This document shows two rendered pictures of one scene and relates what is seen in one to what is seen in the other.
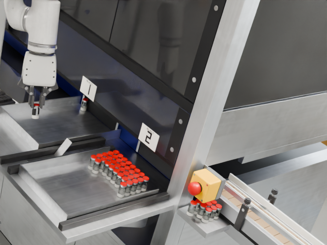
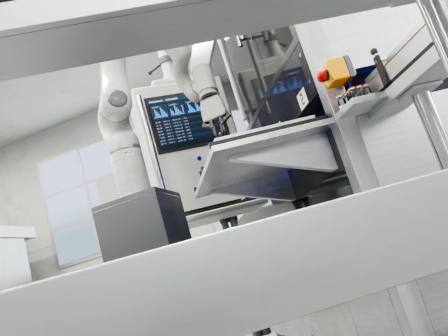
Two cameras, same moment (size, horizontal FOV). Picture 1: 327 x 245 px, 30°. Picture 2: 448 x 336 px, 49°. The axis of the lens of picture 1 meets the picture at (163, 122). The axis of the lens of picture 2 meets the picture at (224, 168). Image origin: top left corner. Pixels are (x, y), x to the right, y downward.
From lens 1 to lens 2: 1.61 m
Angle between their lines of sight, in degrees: 53
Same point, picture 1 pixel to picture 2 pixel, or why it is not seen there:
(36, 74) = (209, 111)
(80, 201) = not seen: hidden behind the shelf
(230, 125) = (342, 30)
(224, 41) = not seen: outside the picture
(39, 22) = (197, 78)
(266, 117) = (389, 20)
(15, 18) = (188, 91)
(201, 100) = not seen: hidden behind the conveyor
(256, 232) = (395, 63)
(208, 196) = (335, 71)
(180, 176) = (321, 89)
